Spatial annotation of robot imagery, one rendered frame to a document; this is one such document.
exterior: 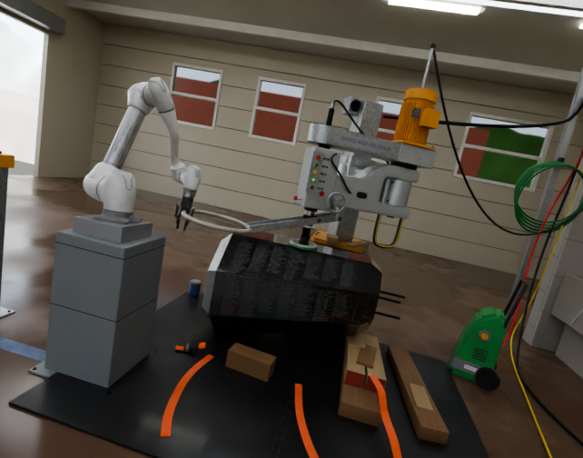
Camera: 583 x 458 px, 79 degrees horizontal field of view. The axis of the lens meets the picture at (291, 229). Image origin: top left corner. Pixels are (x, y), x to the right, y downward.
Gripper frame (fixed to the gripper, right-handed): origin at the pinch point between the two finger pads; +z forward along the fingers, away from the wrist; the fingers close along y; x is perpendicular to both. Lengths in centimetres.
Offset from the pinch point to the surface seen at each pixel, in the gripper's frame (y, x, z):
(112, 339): -5, -67, 54
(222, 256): 32.5, 0.6, 14.3
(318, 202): 87, 6, -40
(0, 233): -108, -14, 33
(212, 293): 32, -7, 40
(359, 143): 103, 10, -86
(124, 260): -7, -66, 10
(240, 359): 63, -30, 68
